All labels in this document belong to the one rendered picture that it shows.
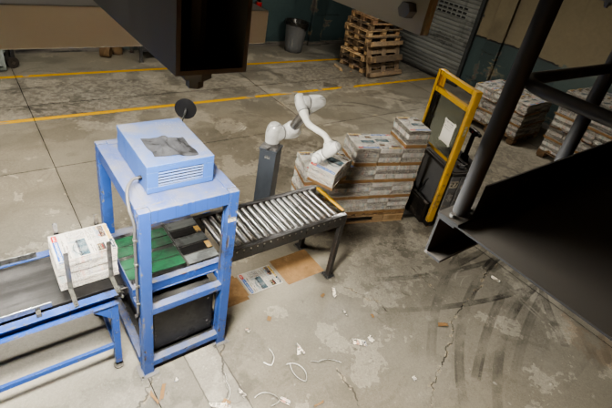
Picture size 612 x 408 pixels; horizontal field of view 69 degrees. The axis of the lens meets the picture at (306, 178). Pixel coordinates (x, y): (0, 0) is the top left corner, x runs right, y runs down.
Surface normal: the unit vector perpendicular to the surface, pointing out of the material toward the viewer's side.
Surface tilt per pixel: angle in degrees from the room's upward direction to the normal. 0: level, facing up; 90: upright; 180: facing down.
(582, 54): 90
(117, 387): 0
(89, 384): 0
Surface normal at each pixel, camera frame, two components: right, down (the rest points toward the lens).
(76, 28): 0.58, 0.51
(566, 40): -0.80, 0.19
